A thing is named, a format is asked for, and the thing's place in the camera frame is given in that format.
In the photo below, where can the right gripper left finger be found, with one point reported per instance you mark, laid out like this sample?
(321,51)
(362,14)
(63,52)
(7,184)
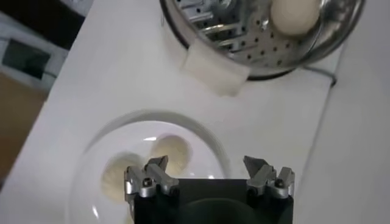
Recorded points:
(143,182)

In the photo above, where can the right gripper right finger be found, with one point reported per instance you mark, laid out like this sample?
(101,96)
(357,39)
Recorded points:
(263,178)

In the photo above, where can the white steamed baozi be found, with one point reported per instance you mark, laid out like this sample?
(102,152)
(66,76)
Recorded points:
(176,149)
(115,179)
(294,16)

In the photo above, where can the white black robot base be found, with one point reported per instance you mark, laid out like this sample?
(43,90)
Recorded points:
(39,18)

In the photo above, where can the steel steamer basket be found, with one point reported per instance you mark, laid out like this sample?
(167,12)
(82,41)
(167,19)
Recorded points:
(243,33)

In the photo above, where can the white round plate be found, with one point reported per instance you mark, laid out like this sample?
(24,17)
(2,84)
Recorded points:
(122,143)

